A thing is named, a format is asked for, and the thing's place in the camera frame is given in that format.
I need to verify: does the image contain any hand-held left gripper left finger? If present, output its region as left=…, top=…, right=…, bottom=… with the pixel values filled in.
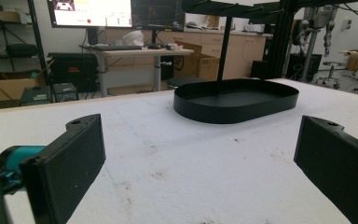
left=19, top=113, right=107, bottom=224

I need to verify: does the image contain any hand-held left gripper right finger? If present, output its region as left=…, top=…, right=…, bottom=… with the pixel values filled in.
left=293, top=115, right=358, bottom=224

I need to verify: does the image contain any black equipment box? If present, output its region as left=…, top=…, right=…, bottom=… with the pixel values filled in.
left=51, top=81, right=79, bottom=104
left=19, top=85, right=54, bottom=107

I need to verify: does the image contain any metal stool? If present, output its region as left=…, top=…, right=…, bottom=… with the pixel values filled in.
left=314, top=61, right=347, bottom=91

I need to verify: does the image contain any flat cardboard box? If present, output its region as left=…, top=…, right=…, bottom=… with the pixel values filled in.
left=0, top=72, right=47, bottom=104

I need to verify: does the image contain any black hard case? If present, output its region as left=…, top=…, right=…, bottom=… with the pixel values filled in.
left=48, top=51, right=100, bottom=93

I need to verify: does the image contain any black stand with oval tray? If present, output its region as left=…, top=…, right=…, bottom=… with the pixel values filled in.
left=172, top=0, right=300, bottom=125

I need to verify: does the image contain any black cushion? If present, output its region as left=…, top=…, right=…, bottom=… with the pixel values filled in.
left=6, top=43, right=39, bottom=59

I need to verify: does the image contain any black keyboard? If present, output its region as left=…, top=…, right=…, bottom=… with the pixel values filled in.
left=89, top=45, right=145, bottom=52

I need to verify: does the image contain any black metal shelf rack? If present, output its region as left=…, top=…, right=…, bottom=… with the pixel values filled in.
left=0, top=0, right=50, bottom=86

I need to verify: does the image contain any light wooden desk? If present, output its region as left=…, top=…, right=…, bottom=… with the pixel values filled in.
left=79, top=46, right=196, bottom=98

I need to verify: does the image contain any wooden cabinet row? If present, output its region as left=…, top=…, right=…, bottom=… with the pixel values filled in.
left=104, top=27, right=268, bottom=80

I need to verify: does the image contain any white plastic bag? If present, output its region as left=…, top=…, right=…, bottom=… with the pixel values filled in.
left=122, top=30, right=145, bottom=48

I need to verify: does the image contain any lit computer monitor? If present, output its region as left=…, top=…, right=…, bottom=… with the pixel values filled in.
left=46, top=0, right=134, bottom=29

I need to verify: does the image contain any open cardboard box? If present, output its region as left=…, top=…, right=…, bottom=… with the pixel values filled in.
left=172, top=41, right=222, bottom=82

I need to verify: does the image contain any dark computer monitor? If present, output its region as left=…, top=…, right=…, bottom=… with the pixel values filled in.
left=131, top=0, right=186, bottom=33

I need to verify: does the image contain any black metal frame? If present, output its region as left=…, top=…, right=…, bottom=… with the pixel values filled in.
left=262, top=0, right=306, bottom=79

